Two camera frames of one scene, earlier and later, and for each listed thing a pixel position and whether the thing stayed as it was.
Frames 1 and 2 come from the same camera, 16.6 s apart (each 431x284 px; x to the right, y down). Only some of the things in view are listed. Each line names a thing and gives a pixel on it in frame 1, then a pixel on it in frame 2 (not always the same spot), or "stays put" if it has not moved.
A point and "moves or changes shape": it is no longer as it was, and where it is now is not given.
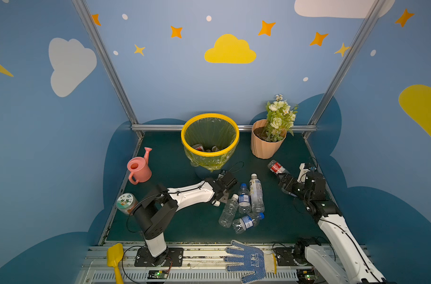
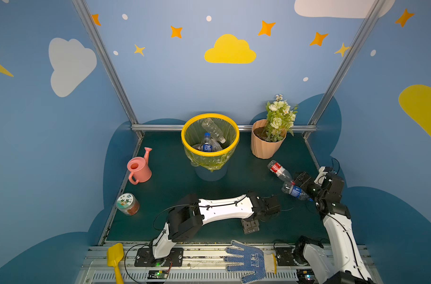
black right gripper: x=288 y=181 -> x=306 y=184
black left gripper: x=228 y=181 -> x=250 y=225
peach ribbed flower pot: x=260 y=147 stays put
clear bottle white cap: x=227 y=217 moves or changes shape
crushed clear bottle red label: x=276 y=168 stays put
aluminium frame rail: x=116 y=83 stays put
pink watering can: x=139 y=168 stays put
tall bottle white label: x=256 y=195 -> x=214 y=131
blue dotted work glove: x=254 y=260 stays put
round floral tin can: x=126 y=202 stays put
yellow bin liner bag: x=209 y=140 stays put
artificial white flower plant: x=280 y=119 stays put
